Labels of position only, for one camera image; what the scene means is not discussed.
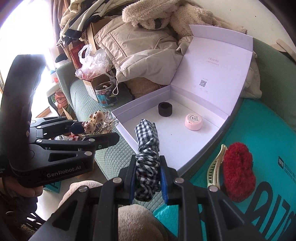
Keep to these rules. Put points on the tin can with lid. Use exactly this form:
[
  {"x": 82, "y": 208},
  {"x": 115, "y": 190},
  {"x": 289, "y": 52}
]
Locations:
[{"x": 104, "y": 94}]

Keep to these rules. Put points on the person's left hand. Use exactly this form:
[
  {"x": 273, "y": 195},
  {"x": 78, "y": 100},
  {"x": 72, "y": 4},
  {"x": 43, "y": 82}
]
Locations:
[{"x": 12, "y": 186}]

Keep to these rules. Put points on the black white gingham scrunchie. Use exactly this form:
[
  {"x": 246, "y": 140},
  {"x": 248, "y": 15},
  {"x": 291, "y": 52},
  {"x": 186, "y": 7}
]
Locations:
[{"x": 147, "y": 161}]

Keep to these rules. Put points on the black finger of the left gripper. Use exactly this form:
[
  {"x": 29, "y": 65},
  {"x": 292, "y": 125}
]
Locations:
[
  {"x": 46, "y": 128},
  {"x": 91, "y": 143}
]

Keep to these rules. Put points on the cream yellow hair claw clip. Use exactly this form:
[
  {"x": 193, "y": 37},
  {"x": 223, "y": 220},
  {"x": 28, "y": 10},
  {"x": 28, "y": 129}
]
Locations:
[{"x": 213, "y": 173}]

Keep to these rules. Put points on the white open gift box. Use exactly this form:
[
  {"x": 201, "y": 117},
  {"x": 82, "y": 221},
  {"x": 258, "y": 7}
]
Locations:
[{"x": 182, "y": 147}]

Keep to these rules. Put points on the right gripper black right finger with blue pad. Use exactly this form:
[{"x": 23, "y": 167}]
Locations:
[{"x": 204, "y": 213}]

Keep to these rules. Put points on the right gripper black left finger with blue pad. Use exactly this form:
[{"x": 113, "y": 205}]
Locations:
[{"x": 91, "y": 213}]

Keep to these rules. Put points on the green quilted bed cover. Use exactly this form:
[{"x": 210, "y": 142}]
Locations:
[{"x": 277, "y": 83}]

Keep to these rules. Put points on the bear decorated hair clip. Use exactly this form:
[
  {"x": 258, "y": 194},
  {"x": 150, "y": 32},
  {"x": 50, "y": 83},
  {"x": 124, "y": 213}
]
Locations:
[{"x": 99, "y": 123}]

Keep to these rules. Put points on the pink round cosmetic compact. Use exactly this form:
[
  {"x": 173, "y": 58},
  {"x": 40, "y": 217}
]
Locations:
[{"x": 193, "y": 122}]

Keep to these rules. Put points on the red fluffy scrunchie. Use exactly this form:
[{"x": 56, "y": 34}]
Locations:
[{"x": 239, "y": 178}]

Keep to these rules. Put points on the beige puffer jacket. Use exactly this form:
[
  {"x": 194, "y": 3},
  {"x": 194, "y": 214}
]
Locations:
[{"x": 160, "y": 58}]

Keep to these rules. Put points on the cream fleece bear garment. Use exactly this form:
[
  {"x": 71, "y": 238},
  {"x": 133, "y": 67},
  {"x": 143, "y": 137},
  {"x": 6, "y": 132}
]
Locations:
[{"x": 156, "y": 15}]

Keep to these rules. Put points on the pink plastic bag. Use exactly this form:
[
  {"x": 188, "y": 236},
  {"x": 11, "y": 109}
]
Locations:
[{"x": 93, "y": 64}]

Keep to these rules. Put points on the striped clothes pile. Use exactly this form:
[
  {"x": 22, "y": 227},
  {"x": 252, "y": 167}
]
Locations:
[{"x": 71, "y": 18}]

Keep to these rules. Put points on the black wide hair band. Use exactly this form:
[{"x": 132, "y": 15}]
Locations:
[{"x": 165, "y": 109}]

